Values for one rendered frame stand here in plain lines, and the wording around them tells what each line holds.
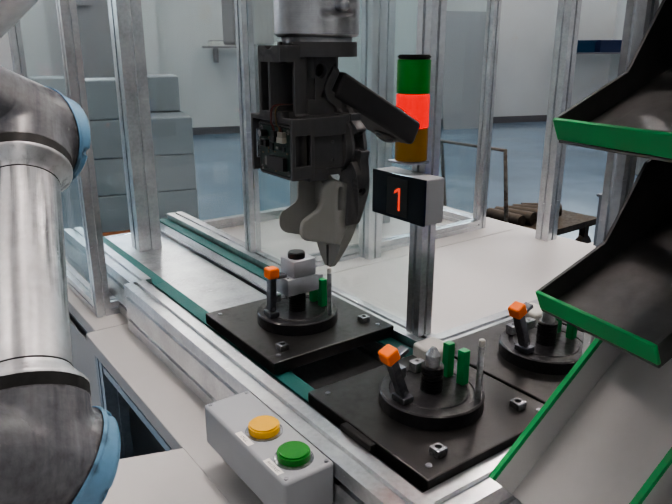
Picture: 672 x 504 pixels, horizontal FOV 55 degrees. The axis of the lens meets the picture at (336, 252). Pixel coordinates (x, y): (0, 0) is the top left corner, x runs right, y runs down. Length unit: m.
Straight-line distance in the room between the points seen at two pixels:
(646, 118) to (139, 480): 0.76
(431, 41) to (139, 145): 0.92
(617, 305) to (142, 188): 1.32
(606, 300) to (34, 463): 0.53
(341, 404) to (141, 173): 1.00
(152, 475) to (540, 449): 0.53
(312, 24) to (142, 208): 1.23
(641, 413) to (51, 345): 0.58
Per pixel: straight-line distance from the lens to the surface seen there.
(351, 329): 1.11
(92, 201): 1.45
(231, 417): 0.90
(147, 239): 1.76
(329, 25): 0.57
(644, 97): 0.65
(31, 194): 0.80
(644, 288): 0.65
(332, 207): 0.61
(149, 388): 1.20
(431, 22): 1.01
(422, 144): 1.00
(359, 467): 0.80
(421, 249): 1.05
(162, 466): 1.00
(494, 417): 0.89
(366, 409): 0.88
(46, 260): 0.76
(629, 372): 0.73
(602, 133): 0.57
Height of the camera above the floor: 1.43
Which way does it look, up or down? 18 degrees down
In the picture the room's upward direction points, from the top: straight up
